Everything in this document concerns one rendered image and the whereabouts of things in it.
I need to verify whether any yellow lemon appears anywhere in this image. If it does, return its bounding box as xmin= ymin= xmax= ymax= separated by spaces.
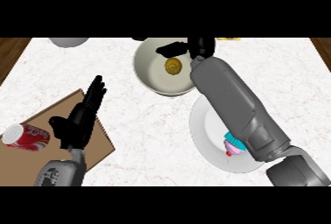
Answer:
xmin=165 ymin=57 xmax=184 ymax=76

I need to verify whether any brown cutting board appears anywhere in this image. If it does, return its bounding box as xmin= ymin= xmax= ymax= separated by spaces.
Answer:
xmin=0 ymin=88 xmax=117 ymax=187

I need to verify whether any white plate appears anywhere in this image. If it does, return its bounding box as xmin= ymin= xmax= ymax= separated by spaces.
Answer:
xmin=190 ymin=94 xmax=265 ymax=174

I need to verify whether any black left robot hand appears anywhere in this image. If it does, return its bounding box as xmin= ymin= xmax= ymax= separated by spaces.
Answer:
xmin=48 ymin=74 xmax=110 ymax=151

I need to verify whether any grey round bowl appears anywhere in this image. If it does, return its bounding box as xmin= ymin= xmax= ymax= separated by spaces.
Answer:
xmin=48 ymin=37 xmax=91 ymax=48

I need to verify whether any pink and teal cupcake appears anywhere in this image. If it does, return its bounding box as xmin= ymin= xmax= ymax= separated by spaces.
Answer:
xmin=222 ymin=131 xmax=249 ymax=158

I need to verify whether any red soda can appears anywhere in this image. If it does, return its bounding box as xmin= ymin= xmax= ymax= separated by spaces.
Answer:
xmin=2 ymin=122 xmax=52 ymax=152

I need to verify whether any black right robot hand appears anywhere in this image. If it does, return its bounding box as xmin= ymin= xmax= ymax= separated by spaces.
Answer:
xmin=156 ymin=37 xmax=218 ymax=60

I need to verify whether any beige bowl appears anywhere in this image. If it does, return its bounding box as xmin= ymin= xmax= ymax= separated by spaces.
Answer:
xmin=132 ymin=38 xmax=199 ymax=97

